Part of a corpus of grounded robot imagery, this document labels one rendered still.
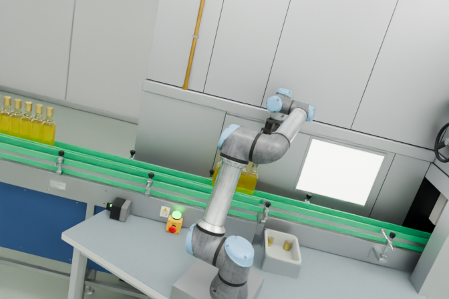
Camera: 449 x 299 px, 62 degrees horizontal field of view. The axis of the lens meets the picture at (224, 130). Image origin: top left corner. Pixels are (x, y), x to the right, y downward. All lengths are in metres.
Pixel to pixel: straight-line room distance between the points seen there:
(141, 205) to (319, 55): 1.19
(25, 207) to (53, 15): 3.65
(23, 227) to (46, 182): 0.35
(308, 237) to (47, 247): 1.43
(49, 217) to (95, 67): 3.41
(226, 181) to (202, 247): 0.26
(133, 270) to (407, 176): 1.53
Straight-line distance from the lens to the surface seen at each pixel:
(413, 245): 2.32
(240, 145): 1.38
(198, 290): 1.57
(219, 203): 1.43
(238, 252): 1.42
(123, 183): 1.98
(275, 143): 1.38
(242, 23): 1.96
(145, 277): 1.70
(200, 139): 2.10
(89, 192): 2.05
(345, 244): 2.19
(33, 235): 2.37
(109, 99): 5.43
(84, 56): 5.44
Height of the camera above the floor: 1.89
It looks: 19 degrees down
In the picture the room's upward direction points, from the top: 14 degrees clockwise
